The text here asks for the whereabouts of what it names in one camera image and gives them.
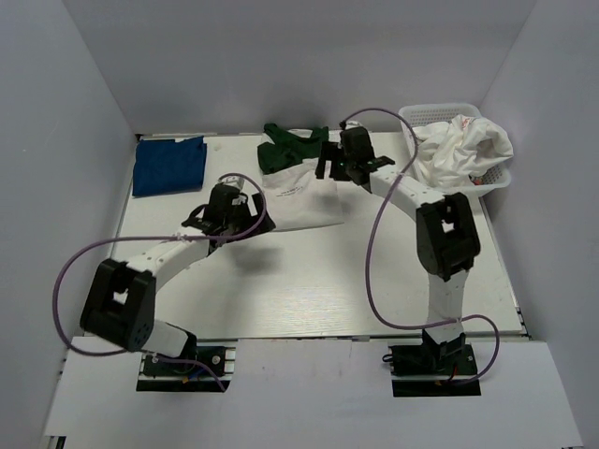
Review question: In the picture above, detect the white green raglan t-shirt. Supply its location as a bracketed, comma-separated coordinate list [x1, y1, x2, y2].
[257, 123, 344, 232]

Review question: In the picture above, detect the white printed t-shirt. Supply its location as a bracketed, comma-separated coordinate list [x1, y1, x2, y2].
[414, 114, 514, 188]

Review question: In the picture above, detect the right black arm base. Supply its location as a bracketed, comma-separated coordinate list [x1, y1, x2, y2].
[382, 344, 481, 398]

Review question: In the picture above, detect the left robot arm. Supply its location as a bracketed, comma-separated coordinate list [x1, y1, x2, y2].
[80, 183, 275, 373]

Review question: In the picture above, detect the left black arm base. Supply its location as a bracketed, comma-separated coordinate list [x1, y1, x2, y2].
[136, 341, 236, 393]

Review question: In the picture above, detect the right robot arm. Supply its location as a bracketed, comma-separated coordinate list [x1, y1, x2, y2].
[315, 126, 481, 373]

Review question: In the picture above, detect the folded blue t-shirt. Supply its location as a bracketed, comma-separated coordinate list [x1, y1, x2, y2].
[132, 137, 207, 197]

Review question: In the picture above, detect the white plastic basket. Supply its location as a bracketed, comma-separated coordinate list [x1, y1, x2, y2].
[399, 103, 511, 197]

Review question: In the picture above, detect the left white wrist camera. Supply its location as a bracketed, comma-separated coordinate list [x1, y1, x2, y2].
[219, 174, 245, 192]

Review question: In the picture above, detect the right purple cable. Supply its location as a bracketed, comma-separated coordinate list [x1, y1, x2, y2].
[339, 108, 501, 387]

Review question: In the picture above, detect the purple cable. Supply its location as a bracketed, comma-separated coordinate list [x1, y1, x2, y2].
[339, 108, 501, 387]
[53, 173, 269, 393]

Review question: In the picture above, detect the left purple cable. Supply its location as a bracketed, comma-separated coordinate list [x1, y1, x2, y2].
[53, 173, 269, 393]

